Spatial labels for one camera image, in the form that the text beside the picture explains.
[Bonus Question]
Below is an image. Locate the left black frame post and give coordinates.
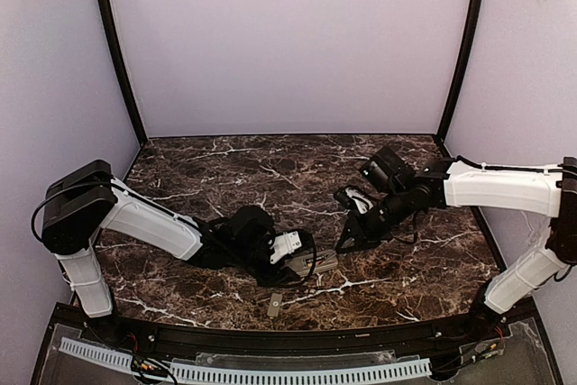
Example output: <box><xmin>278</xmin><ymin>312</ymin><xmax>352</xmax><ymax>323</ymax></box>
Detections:
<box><xmin>97</xmin><ymin>0</ymin><xmax>148</xmax><ymax>147</ymax></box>

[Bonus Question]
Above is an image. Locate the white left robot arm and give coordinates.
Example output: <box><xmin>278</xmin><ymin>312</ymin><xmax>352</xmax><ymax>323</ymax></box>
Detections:
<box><xmin>31</xmin><ymin>160</ymin><xmax>311</xmax><ymax>318</ymax></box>

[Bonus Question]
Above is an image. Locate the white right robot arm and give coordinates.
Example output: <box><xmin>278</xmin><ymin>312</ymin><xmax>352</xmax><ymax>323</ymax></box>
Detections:
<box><xmin>334</xmin><ymin>147</ymin><xmax>576</xmax><ymax>315</ymax></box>

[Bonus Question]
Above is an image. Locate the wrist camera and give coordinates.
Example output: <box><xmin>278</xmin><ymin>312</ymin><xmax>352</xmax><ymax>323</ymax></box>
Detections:
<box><xmin>269</xmin><ymin>229</ymin><xmax>314</xmax><ymax>264</ymax></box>
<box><xmin>334</xmin><ymin>186</ymin><xmax>374</xmax><ymax>215</ymax></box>

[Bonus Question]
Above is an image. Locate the black left camera cable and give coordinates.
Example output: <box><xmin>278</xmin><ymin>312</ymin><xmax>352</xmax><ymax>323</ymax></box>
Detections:
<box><xmin>261</xmin><ymin>229</ymin><xmax>319</xmax><ymax>288</ymax></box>

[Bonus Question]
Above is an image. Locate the grey battery cover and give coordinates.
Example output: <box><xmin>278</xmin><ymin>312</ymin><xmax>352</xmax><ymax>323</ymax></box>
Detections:
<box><xmin>267</xmin><ymin>293</ymin><xmax>282</xmax><ymax>317</ymax></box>

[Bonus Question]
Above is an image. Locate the left white cable duct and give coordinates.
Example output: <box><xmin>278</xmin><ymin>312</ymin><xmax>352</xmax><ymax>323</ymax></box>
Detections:
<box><xmin>59</xmin><ymin>337</ymin><xmax>132</xmax><ymax>373</ymax></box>

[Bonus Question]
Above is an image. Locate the white remote control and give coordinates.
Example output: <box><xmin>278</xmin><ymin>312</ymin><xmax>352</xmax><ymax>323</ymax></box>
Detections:
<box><xmin>287</xmin><ymin>250</ymin><xmax>338</xmax><ymax>278</ymax></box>

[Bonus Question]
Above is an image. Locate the right white cable duct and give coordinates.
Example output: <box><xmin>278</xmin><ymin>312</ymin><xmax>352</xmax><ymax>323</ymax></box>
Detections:
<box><xmin>170</xmin><ymin>359</ymin><xmax>432</xmax><ymax>385</ymax></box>

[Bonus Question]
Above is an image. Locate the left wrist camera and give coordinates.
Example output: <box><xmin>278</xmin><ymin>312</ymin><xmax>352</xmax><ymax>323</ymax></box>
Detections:
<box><xmin>269</xmin><ymin>229</ymin><xmax>314</xmax><ymax>264</ymax></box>

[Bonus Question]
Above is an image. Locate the black frame post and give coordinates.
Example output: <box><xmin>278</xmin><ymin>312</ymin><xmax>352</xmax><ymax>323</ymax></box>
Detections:
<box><xmin>435</xmin><ymin>0</ymin><xmax>482</xmax><ymax>142</ymax></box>
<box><xmin>97</xmin><ymin>0</ymin><xmax>148</xmax><ymax>147</ymax></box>

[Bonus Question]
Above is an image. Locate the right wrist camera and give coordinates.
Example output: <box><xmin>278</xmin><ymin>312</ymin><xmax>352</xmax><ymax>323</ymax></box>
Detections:
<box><xmin>334</xmin><ymin>186</ymin><xmax>374</xmax><ymax>215</ymax></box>

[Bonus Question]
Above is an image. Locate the right black frame post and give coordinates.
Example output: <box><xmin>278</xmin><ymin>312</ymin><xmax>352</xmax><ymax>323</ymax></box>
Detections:
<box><xmin>435</xmin><ymin>0</ymin><xmax>482</xmax><ymax>142</ymax></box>

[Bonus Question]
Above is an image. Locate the white cable duct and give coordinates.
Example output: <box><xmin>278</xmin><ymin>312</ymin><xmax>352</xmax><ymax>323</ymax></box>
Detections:
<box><xmin>59</xmin><ymin>337</ymin><xmax>132</xmax><ymax>373</ymax></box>
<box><xmin>170</xmin><ymin>359</ymin><xmax>432</xmax><ymax>385</ymax></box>

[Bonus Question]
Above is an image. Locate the black front rail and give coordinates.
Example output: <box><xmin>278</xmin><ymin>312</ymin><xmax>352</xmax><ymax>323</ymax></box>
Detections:
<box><xmin>134</xmin><ymin>319</ymin><xmax>474</xmax><ymax>362</ymax></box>

